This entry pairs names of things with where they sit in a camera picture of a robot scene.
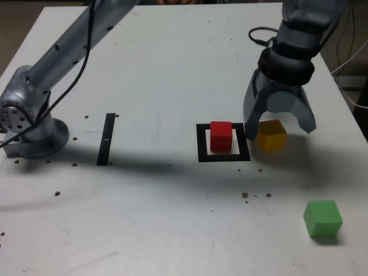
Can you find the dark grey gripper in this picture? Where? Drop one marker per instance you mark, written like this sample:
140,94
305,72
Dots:
283,87

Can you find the yellow cube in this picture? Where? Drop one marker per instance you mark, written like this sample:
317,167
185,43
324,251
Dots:
273,138

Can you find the red cube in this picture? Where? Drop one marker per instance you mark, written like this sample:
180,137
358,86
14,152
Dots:
220,138

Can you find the green cube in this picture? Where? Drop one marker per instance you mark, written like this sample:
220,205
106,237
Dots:
323,220

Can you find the black tape square outline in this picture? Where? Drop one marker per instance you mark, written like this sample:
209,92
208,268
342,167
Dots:
224,158

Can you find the black tape strip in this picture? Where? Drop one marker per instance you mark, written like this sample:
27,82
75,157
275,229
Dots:
105,143

